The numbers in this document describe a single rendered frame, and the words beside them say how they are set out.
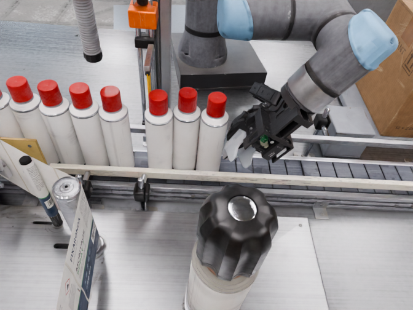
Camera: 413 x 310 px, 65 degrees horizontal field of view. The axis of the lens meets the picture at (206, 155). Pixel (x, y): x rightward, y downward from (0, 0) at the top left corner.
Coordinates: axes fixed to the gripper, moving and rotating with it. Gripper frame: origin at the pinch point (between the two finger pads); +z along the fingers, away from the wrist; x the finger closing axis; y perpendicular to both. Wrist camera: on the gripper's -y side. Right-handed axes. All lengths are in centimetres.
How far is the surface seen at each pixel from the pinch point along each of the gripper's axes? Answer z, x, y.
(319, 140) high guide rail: -11.8, 15.8, -2.7
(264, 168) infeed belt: 0.2, 10.7, -0.7
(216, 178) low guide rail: 3.7, -0.5, 4.8
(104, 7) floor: 125, -30, -249
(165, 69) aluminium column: -2.7, -17.5, -11.8
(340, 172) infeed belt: -8.6, 26.0, -0.5
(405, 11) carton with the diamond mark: -37, 29, -34
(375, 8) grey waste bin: -18, 146, -210
